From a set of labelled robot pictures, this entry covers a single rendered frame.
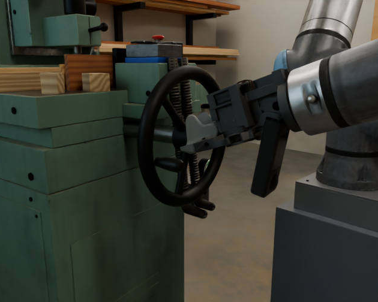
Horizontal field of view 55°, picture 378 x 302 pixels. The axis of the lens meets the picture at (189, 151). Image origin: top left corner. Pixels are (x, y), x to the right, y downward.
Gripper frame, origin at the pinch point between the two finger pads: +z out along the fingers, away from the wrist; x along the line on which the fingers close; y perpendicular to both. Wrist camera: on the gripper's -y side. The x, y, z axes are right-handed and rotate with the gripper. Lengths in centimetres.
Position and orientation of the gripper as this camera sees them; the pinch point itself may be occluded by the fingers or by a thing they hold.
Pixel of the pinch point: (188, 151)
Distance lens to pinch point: 61.0
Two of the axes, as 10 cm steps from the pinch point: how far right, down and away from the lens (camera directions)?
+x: -5.9, 1.9, -7.9
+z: -7.6, 2.1, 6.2
